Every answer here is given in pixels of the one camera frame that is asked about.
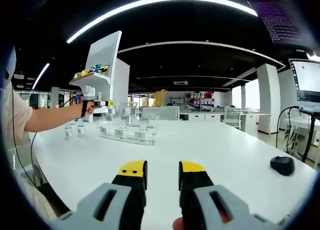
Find black monitor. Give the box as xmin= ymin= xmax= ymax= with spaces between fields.
xmin=251 ymin=0 xmax=305 ymax=45

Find clear acrylic reagent rack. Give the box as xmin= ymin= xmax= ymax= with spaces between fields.
xmin=96 ymin=107 xmax=163 ymax=147

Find curved ceiling light strip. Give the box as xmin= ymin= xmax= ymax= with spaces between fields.
xmin=66 ymin=0 xmax=259 ymax=44

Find black monitor stand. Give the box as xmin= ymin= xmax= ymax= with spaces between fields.
xmin=298 ymin=107 xmax=320 ymax=165

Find storage shelf with boxes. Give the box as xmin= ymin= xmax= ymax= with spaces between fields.
xmin=184 ymin=91 xmax=216 ymax=111

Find black wrist strap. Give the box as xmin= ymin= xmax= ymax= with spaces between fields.
xmin=79 ymin=101 xmax=89 ymax=118

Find straight ceiling light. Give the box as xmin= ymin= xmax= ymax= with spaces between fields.
xmin=31 ymin=62 xmax=51 ymax=90

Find white side table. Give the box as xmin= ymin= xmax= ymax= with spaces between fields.
xmin=283 ymin=116 xmax=313 ymax=157

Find open laptop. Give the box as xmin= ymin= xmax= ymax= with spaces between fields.
xmin=288 ymin=57 xmax=320 ymax=114

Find person's right hand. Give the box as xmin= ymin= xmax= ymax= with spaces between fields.
xmin=172 ymin=217 xmax=186 ymax=230

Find yellow frame stand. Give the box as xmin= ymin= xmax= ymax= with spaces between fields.
xmin=152 ymin=88 xmax=168 ymax=108

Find white display shelf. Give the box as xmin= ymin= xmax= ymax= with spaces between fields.
xmin=68 ymin=30 xmax=123 ymax=123

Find person in white shirt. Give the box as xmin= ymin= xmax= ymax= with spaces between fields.
xmin=0 ymin=89 xmax=60 ymax=222

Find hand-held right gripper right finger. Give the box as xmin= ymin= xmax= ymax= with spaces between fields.
xmin=178 ymin=160 xmax=280 ymax=230

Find black cable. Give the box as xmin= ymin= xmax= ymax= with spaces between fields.
xmin=275 ymin=106 xmax=302 ymax=152

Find white desk row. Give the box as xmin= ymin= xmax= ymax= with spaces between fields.
xmin=178 ymin=110 xmax=273 ymax=136

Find black computer mouse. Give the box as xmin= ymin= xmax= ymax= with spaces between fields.
xmin=269 ymin=155 xmax=296 ymax=177

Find person's left hand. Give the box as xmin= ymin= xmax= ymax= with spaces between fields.
xmin=83 ymin=101 xmax=96 ymax=118

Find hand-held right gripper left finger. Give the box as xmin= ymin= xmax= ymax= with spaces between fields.
xmin=48 ymin=159 xmax=148 ymax=230

